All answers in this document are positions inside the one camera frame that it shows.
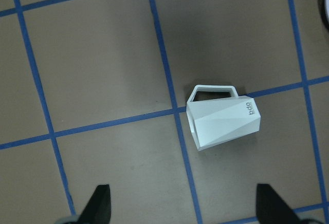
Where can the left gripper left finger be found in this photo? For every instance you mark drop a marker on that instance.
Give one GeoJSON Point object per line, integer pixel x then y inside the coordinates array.
{"type": "Point", "coordinates": [98, 208]}

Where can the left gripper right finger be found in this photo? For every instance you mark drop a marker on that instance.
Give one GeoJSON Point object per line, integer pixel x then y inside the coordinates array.
{"type": "Point", "coordinates": [271, 208]}

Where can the white faceted cup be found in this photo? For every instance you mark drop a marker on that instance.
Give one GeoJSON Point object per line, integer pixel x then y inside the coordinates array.
{"type": "Point", "coordinates": [216, 121]}

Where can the lavender plate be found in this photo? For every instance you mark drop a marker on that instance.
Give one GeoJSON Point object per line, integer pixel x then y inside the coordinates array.
{"type": "Point", "coordinates": [323, 11]}

